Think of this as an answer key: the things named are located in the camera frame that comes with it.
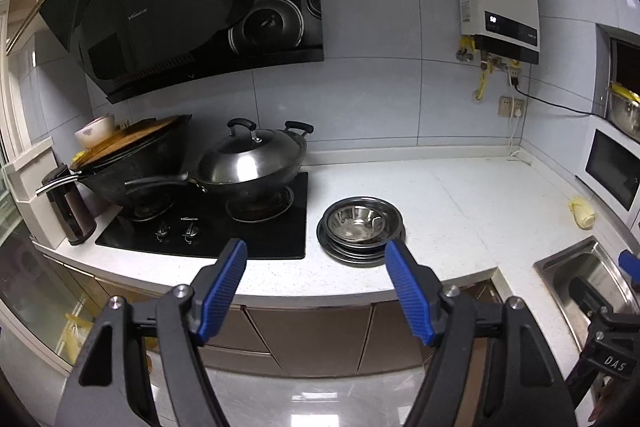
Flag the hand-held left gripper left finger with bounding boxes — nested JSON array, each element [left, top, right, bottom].
[[55, 238, 249, 427]]

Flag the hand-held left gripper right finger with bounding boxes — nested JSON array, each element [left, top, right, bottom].
[[384, 239, 579, 427]]

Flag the white microwave oven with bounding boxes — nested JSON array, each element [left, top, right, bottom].
[[575, 126, 640, 214]]

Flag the white power cable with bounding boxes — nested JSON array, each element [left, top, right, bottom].
[[507, 109, 532, 162]]

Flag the black gas cooktop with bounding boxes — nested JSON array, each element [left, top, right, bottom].
[[95, 171, 309, 261]]

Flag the stainless steel sink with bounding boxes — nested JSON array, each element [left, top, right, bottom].
[[533, 236, 640, 360]]

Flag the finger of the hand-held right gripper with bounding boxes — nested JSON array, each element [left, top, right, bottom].
[[618, 249, 640, 294], [568, 277, 615, 324]]

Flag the wooden wok lid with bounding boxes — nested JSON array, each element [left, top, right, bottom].
[[70, 114, 193, 172]]

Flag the steel pot in wall niche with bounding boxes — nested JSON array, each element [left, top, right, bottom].
[[606, 81, 640, 136]]

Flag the black power cable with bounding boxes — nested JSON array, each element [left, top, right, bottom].
[[507, 64, 601, 114]]

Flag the yellow sponge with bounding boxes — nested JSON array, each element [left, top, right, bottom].
[[567, 196, 597, 231]]

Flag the white wall outlet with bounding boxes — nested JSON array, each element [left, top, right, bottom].
[[498, 95, 527, 119]]

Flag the black range hood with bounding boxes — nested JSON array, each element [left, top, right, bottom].
[[39, 0, 326, 105]]

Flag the small stainless steel bowl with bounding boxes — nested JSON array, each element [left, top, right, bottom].
[[327, 205, 392, 242]]

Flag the brown lower cabinets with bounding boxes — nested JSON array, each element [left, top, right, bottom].
[[47, 257, 507, 379]]

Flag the brass gas valve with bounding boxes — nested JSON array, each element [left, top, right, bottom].
[[455, 35, 477, 62]]

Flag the dark jug with metal handle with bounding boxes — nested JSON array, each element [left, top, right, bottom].
[[36, 163, 98, 247]]

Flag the yellow plastic bag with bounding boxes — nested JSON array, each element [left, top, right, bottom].
[[61, 311, 97, 367]]

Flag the stainless steel deep plate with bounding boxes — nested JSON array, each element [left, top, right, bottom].
[[316, 219, 407, 266]]

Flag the white patterned bowl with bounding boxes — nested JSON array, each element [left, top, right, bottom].
[[74, 115, 117, 151]]

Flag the steel wok with black handles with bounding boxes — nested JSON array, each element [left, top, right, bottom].
[[125, 119, 315, 205]]

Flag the large stainless steel bowl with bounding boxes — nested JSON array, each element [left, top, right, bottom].
[[321, 197, 404, 248]]

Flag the steel wok lid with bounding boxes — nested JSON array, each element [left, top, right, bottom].
[[196, 118, 307, 186]]

